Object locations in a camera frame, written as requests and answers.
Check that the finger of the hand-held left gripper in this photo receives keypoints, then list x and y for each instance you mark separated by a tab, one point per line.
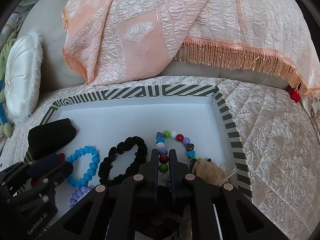
45	165
62	171

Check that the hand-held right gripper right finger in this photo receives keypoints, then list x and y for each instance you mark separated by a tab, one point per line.
172	170

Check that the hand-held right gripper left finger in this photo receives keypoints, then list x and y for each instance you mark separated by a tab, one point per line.
155	170

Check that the black foam pouch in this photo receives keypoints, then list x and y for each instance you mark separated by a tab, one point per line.
50	136

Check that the leopard print bow with bell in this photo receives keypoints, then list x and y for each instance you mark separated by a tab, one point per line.
210	171

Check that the black scrunchie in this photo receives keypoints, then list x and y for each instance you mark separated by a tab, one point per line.
107	167

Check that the striped cardboard box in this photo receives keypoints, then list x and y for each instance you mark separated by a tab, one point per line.
125	115

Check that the blue plush toy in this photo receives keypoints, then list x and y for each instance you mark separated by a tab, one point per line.
3	115

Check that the white round cushion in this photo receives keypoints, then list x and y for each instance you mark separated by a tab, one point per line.
22	80

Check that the green plush toy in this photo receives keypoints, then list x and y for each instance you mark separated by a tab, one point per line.
6	60

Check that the small red object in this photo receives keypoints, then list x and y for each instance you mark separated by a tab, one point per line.
293	95

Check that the floral patterned cloth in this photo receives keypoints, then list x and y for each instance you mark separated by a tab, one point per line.
313	112

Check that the peach fringed blanket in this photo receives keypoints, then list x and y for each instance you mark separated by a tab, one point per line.
200	17

